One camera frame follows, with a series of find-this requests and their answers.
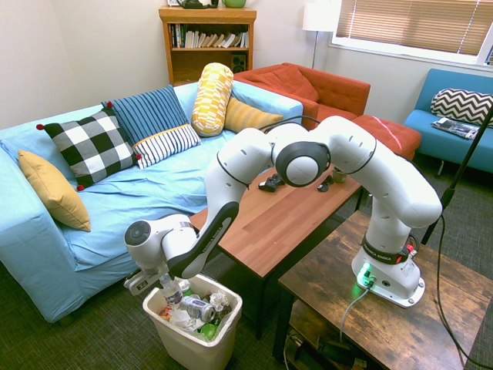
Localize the black white chevron pillow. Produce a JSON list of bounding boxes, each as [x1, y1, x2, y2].
[[430, 88, 493, 129]]

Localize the leaning beige books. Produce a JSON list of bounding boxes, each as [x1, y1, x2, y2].
[[199, 32, 250, 49]]

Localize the grey base cable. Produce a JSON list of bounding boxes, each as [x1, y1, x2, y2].
[[338, 284, 371, 344]]

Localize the crumpled white paper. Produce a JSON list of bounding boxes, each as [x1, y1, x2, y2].
[[210, 291, 232, 312]]

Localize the yellow patterned bolster pillow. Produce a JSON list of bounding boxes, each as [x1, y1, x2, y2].
[[190, 62, 235, 138]]

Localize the white tissue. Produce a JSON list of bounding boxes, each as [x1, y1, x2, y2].
[[169, 309, 202, 333]]

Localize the rustic dark wooden table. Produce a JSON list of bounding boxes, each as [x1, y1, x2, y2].
[[272, 210, 493, 370]]

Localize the black game controller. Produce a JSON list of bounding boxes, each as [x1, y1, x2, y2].
[[257, 173, 287, 193]]

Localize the magazine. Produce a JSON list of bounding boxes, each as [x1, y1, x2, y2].
[[431, 118, 481, 140]]

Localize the small black gadget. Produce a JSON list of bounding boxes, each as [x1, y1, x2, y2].
[[316, 174, 336, 193]]

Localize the black white checked pillow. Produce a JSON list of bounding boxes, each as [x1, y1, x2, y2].
[[35, 101, 144, 192]]

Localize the light blue sofa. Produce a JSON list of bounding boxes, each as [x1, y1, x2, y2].
[[0, 80, 305, 325]]

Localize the wooden window blinds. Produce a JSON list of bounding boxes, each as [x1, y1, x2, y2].
[[335, 0, 493, 57]]

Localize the wooden bookshelf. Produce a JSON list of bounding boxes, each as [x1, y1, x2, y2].
[[158, 5, 258, 87]]

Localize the small black speaker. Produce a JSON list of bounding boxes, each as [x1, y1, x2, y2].
[[230, 53, 248, 74]]

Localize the reddish wooden coffee table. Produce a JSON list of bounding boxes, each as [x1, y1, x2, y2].
[[189, 168, 365, 341]]

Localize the black camera stand pole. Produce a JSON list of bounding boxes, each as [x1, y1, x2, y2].
[[421, 106, 493, 246]]

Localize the mustard striped pillow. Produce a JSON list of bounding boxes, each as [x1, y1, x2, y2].
[[223, 96, 284, 134]]

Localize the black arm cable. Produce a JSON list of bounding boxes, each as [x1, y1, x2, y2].
[[257, 114, 321, 133]]

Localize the orange armchair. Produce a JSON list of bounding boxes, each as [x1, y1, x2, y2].
[[233, 62, 372, 133]]

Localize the beige plastic trash bin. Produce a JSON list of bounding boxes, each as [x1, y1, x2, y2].
[[142, 273, 243, 370]]

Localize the orange ottoman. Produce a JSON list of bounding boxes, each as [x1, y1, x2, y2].
[[350, 113, 423, 161]]

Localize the white shade floor lamp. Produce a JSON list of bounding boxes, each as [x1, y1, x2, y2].
[[301, 0, 342, 70]]

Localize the crushed silver drink can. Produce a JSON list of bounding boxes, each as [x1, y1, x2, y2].
[[179, 295, 216, 322]]

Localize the long black cable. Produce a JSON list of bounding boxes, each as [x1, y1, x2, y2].
[[434, 214, 493, 370]]

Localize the black white ornament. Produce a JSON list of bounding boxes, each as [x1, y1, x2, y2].
[[178, 0, 220, 10]]

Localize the green plastic trash piece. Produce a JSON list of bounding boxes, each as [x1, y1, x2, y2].
[[199, 321, 221, 341]]

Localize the plain mustard pillow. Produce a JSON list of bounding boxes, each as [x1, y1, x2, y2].
[[18, 149, 92, 233]]

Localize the clear hint label plastic bottle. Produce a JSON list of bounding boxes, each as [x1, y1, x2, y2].
[[159, 272, 184, 310]]

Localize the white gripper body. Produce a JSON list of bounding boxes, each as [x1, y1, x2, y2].
[[122, 264, 171, 297]]

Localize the blue striped pillow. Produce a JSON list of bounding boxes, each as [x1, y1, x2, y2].
[[101, 84, 203, 170]]

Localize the teal blue couch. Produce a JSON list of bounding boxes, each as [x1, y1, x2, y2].
[[404, 68, 493, 175]]

